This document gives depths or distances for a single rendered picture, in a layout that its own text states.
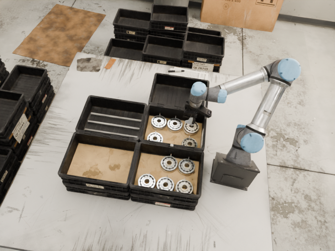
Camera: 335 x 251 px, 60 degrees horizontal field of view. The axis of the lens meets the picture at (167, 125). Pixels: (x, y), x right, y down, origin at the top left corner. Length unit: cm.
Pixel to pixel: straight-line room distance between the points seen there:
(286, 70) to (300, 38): 296
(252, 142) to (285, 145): 158
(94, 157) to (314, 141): 230
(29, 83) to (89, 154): 133
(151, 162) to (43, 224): 71
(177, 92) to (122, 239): 107
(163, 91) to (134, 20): 159
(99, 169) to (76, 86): 84
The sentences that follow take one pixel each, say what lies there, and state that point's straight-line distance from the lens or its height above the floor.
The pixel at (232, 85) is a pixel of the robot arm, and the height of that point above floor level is 124.
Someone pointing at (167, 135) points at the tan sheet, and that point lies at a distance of 192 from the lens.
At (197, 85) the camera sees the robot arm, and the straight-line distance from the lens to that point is 155.
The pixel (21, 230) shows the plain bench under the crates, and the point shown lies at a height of 70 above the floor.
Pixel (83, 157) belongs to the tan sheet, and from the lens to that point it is 186.
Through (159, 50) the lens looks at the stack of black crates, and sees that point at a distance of 319.
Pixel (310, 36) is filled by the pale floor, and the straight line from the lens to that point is 467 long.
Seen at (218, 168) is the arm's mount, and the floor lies 89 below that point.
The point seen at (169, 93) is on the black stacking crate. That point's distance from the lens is 215.
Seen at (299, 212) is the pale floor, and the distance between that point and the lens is 289.
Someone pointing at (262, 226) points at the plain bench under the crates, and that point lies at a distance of 192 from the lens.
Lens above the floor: 242
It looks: 54 degrees down
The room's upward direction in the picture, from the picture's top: 7 degrees clockwise
